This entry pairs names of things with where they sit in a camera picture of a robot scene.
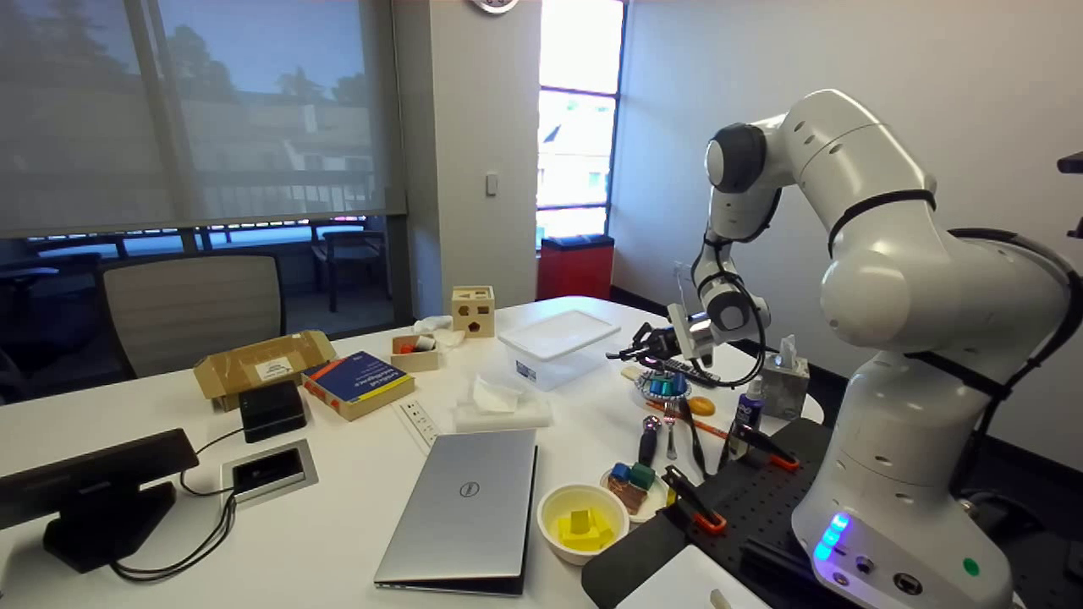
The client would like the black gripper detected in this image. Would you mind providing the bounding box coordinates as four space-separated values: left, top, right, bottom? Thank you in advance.
606 319 696 367

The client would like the blue patterned bowl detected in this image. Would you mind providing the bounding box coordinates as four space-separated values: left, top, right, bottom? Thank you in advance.
634 367 694 408

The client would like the yellow bowl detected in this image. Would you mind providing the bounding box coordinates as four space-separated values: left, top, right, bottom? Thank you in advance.
536 481 634 568

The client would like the clear plastic lidded container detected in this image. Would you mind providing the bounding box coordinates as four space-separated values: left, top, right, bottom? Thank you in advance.
496 307 625 391

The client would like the red bin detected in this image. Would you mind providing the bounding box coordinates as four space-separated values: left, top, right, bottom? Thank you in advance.
536 233 620 300

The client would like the black marker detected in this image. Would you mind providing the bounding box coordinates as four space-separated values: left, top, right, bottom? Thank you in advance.
674 395 710 481

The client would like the orange pen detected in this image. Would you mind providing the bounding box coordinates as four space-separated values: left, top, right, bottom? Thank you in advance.
656 402 738 446

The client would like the small spray bottle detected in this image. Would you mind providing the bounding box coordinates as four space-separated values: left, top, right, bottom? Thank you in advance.
729 391 770 462

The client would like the white crumpled cloth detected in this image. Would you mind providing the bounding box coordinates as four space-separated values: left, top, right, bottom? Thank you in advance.
452 367 555 437

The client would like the black orange clamp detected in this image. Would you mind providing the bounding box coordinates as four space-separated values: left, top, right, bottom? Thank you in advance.
660 462 731 539
731 419 806 478

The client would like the yellow toy block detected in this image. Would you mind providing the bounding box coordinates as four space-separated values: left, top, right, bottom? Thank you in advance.
553 508 623 556

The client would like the black perforated mounting board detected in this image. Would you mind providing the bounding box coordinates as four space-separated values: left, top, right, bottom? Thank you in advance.
665 415 859 596

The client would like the black flat mat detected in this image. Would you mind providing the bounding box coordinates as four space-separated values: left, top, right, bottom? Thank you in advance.
579 511 692 609

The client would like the small wooden tray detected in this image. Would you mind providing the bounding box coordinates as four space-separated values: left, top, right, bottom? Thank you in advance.
388 322 448 376

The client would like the white remote control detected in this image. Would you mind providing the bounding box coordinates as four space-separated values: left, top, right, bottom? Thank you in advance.
392 395 440 453

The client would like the silver laptop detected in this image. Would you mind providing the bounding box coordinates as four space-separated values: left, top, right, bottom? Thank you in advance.
372 431 541 596

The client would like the bright tall window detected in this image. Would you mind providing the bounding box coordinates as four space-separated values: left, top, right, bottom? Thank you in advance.
536 0 625 242

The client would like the white paper sheet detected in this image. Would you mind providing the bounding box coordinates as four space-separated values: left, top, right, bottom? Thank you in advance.
615 543 773 609

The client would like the blue book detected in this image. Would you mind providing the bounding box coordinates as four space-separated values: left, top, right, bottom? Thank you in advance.
302 347 417 422

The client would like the small black box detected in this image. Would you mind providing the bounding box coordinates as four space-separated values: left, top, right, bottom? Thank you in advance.
237 379 312 442

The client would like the cardboard box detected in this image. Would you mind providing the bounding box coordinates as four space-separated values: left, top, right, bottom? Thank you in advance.
189 328 340 414

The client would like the table power outlet panel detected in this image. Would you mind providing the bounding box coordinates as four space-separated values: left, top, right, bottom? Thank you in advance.
219 437 322 505

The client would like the grey roller blind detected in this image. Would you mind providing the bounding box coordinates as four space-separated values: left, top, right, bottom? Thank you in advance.
0 0 392 240

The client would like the beige office chair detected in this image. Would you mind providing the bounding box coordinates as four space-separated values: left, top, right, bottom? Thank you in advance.
97 250 287 379

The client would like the black video bar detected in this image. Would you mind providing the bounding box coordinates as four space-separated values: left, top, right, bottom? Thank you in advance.
0 422 202 576

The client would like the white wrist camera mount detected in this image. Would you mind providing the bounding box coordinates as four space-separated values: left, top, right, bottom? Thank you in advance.
674 300 721 344

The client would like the black handled tool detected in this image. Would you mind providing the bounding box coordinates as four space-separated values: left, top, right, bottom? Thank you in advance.
638 414 665 469

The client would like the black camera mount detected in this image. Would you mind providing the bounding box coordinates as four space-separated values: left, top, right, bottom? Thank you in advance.
1052 149 1083 242

